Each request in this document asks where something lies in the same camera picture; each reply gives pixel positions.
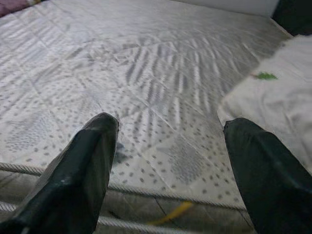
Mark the pink cartoon print duvet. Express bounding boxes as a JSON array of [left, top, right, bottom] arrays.
[[0, 0, 49, 18]]

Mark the white quilted mattress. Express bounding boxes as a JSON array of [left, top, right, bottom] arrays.
[[0, 0, 293, 234]]

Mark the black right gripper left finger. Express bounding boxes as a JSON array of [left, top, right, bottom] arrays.
[[0, 112, 119, 234]]

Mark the white pillow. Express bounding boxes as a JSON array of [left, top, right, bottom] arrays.
[[216, 34, 312, 175]]

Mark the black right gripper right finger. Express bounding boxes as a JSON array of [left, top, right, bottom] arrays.
[[223, 117, 312, 234]]

